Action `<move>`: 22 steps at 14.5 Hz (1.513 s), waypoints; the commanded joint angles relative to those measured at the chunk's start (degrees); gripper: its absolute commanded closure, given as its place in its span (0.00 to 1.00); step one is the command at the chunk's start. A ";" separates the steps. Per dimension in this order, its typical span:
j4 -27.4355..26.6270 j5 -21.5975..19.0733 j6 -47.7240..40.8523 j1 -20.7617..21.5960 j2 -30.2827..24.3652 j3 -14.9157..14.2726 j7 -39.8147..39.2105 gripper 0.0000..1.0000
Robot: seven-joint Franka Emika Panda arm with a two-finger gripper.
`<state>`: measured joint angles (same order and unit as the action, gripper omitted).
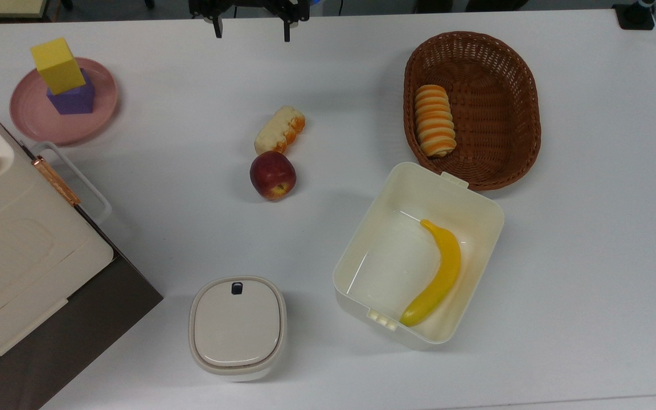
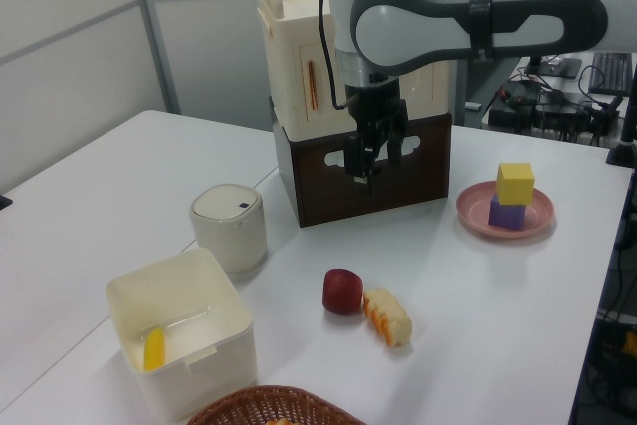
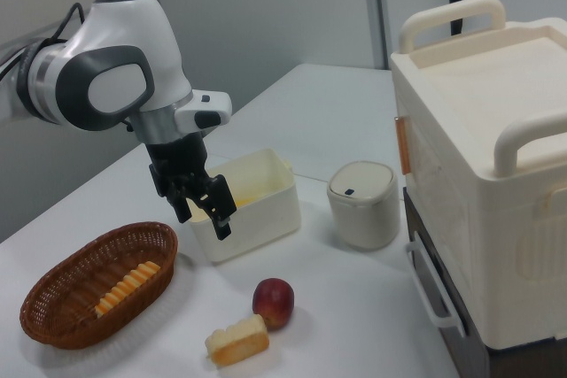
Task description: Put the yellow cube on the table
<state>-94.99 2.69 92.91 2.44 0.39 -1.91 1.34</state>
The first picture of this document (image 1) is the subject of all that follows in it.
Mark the black clamp mount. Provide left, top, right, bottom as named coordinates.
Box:
left=613, top=0, right=656, bottom=31

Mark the cream storage box with handles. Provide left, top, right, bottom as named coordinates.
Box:
left=0, top=85, right=114, bottom=382

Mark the brown wicker basket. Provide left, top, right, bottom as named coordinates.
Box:
left=403, top=31, right=542, bottom=191

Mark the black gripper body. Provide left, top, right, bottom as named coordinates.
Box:
left=188, top=0, right=310, bottom=23

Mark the yellow foam cube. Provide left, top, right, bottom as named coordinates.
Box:
left=30, top=38, right=87, bottom=96

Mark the red apple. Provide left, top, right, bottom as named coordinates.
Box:
left=249, top=150, right=297, bottom=201

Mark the cream lidded canister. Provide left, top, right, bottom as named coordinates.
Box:
left=188, top=276, right=288, bottom=382

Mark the dark brown crate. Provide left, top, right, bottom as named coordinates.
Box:
left=0, top=140, right=164, bottom=410

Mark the cream open plastic box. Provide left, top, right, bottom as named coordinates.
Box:
left=332, top=162, right=505, bottom=351

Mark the purple foam cube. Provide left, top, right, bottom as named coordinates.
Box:
left=47, top=69, right=96, bottom=116

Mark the pink round plate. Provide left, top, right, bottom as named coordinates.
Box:
left=10, top=57, right=118, bottom=146

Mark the orange striped bread roll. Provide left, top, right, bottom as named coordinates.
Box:
left=414, top=84, right=457, bottom=158

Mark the beige side table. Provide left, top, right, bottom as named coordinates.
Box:
left=0, top=0, right=50, bottom=20

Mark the yellow banana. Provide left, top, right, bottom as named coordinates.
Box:
left=400, top=219, right=462, bottom=327

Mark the cream topped bread roll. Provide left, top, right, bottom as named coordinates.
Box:
left=254, top=105, right=306, bottom=155

